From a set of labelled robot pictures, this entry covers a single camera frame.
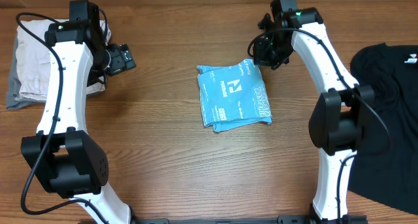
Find light blue printed t-shirt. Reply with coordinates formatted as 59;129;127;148
197;59;272;133

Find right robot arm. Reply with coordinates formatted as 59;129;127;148
248;0;374;223

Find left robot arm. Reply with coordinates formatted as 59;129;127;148
21;0;137;223

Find folded beige trousers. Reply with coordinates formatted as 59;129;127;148
16;20;105;102

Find folded grey garment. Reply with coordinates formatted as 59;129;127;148
6;37;45;110

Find black t-shirt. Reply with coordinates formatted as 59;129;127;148
349;43;417;214

